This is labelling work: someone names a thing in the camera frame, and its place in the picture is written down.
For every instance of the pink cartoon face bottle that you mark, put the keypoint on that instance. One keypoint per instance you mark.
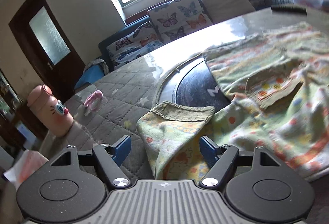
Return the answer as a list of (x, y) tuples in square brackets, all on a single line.
[(50, 111)]

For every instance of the colourful patterned child's shirt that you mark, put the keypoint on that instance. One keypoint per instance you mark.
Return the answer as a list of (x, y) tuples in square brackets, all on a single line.
[(277, 86)]

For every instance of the plain beige cushion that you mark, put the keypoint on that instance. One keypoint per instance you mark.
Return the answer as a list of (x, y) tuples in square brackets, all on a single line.
[(223, 10)]

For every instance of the upright butterfly print cushion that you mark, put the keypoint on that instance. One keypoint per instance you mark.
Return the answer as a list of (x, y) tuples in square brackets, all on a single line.
[(178, 18)]

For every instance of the dark wooden display cabinet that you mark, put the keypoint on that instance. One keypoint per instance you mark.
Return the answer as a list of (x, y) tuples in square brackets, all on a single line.
[(9, 118)]

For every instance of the dark wooden glass door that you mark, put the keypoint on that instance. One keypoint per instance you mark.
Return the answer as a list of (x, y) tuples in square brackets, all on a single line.
[(47, 47)]

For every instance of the black round induction cooktop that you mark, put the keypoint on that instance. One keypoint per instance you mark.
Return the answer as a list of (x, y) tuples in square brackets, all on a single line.
[(197, 87)]

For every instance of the flat butterfly print cushion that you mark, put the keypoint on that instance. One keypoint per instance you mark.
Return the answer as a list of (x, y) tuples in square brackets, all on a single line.
[(134, 45)]

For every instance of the blue grey cloth pile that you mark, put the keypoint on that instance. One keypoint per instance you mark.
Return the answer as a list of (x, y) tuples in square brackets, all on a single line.
[(93, 71)]

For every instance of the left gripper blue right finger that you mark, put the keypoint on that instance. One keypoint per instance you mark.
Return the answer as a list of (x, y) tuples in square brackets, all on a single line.
[(221, 162)]

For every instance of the dark blue sofa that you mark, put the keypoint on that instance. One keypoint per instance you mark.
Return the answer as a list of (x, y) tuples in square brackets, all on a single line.
[(140, 18)]

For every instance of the black remote control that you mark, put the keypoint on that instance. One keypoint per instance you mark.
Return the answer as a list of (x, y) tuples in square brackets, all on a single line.
[(288, 9)]

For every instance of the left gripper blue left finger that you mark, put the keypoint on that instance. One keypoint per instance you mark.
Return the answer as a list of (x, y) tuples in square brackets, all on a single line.
[(107, 162)]

